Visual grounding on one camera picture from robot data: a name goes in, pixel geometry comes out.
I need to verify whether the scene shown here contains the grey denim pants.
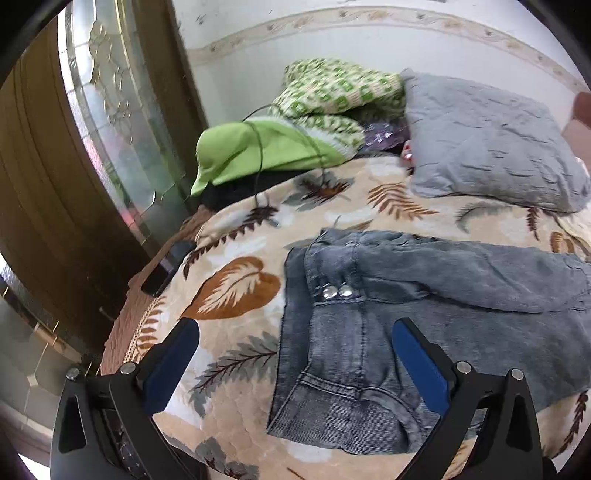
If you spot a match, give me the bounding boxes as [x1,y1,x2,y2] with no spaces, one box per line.
[266,229,590,455]

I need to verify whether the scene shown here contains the leaf pattern bed blanket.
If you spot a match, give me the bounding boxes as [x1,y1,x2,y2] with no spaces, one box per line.
[101,156,590,479]

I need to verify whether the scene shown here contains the black phone on bed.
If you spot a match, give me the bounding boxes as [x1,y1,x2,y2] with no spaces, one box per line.
[141,240,196,298]

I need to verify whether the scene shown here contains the grey quilted pillow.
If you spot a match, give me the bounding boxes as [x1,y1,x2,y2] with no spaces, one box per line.
[401,69,590,213]

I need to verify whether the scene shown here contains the purple patterned cloth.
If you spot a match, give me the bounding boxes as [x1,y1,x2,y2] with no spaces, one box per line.
[363,121,410,152]

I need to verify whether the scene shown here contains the wooden glass door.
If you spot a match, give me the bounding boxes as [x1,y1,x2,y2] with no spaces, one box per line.
[1,1,204,351]

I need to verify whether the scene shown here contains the green checkered quilt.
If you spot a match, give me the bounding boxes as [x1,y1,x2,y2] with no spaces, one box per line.
[191,58,405,196]

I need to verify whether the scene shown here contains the pink brown headboard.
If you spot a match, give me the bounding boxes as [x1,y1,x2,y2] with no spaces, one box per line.
[562,92,591,165]

